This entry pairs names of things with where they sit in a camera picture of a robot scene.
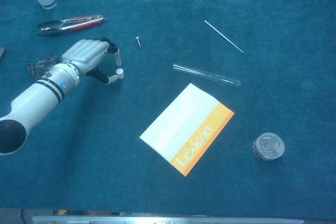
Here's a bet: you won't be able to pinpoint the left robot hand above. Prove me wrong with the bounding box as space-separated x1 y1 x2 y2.
61 36 125 85

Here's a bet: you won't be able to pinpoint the clear glass test tube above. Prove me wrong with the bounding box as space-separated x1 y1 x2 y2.
172 62 242 89

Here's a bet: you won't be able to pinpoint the grey knit work glove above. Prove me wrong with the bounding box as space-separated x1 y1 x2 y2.
25 54 64 81

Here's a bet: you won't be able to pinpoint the blue felt table cover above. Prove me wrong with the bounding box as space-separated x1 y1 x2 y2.
0 0 336 221

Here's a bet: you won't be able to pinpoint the white and yellow Lexicon book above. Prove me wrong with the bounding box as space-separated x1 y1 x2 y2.
139 82 235 177

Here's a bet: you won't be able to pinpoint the thin metal rod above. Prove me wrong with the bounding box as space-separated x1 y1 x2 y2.
204 19 245 54

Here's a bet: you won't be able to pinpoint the clear round container of clips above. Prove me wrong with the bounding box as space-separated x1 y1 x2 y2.
252 132 285 162

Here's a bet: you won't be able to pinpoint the red-handled metal tongs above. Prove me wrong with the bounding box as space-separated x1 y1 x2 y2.
36 15 109 37

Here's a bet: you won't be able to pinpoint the aluminium frame rail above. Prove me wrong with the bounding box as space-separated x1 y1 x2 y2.
31 215 305 224

